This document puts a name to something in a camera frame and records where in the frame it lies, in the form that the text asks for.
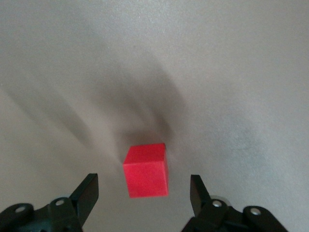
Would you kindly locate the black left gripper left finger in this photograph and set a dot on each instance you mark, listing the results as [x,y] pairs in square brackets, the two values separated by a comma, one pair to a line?
[79,200]

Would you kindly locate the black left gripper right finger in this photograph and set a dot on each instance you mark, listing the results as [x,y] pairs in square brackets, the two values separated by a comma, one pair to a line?
[207,207]

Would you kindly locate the small red cube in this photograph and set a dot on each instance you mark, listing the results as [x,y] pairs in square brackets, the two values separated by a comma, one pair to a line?
[146,171]

